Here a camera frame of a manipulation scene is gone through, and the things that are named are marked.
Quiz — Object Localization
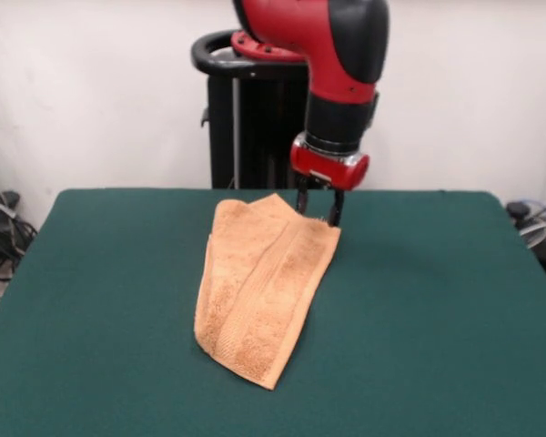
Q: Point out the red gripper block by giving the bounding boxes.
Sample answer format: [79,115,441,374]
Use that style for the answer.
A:
[289,133,371,229]

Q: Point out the tan terry towel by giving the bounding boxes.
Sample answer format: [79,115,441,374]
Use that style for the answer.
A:
[193,193,342,391]

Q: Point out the dark green table cloth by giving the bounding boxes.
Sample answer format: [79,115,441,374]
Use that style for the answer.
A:
[0,188,546,437]

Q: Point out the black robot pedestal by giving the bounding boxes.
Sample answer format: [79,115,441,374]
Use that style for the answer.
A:
[190,29,313,190]

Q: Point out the blue cable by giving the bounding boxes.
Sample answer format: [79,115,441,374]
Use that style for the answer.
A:
[516,196,546,218]

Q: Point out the tangled black floor cables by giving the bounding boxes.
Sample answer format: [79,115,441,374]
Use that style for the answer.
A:
[0,145,38,320]

